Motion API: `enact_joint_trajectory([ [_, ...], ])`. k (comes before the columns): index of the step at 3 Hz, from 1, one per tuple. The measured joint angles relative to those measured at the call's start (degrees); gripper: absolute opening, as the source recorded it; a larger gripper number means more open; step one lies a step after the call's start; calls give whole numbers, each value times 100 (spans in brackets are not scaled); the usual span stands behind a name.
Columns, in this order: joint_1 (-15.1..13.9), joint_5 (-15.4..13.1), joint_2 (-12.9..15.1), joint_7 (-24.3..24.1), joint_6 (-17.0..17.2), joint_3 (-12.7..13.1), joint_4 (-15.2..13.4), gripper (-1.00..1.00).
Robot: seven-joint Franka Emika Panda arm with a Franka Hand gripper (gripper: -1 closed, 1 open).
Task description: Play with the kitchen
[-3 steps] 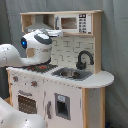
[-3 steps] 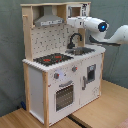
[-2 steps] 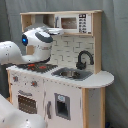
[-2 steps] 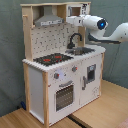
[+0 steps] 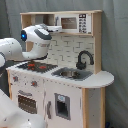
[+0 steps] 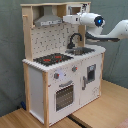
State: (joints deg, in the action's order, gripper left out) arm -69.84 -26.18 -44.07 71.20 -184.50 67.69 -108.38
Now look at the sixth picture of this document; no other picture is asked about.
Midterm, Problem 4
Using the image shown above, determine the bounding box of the grey toy sink basin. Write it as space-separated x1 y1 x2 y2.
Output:
65 47 95 55

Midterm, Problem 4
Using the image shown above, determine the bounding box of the grey fridge door handle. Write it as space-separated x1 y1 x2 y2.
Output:
82 76 86 90

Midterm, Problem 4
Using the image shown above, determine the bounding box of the black toy faucet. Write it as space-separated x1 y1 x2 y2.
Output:
67 33 82 49

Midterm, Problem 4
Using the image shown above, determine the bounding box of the grey range hood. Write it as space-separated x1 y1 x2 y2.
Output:
34 6 62 27

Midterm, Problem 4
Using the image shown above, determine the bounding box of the toy oven door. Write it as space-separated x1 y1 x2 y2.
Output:
55 80 74 112

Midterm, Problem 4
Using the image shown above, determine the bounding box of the black toy stovetop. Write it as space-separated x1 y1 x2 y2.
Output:
34 53 71 66

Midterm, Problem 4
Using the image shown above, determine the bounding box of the grey ice dispenser panel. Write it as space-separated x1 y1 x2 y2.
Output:
87 65 96 83

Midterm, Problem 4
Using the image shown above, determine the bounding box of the wooden toy kitchen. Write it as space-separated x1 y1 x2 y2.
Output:
22 2 105 127

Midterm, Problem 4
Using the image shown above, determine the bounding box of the white toy microwave door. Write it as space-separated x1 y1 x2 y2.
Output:
68 6 81 15

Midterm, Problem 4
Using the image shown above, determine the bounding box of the red right stove knob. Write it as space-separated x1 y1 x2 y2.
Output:
71 65 79 73

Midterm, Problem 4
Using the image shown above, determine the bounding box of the red left stove knob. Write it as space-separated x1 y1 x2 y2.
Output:
54 73 60 79

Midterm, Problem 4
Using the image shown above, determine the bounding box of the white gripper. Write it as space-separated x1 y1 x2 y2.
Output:
63 15 81 25

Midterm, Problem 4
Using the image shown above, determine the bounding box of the red stove knob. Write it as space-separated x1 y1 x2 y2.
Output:
54 73 60 79
71 65 79 73

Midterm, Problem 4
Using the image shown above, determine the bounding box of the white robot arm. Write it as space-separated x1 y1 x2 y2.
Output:
63 12 128 42

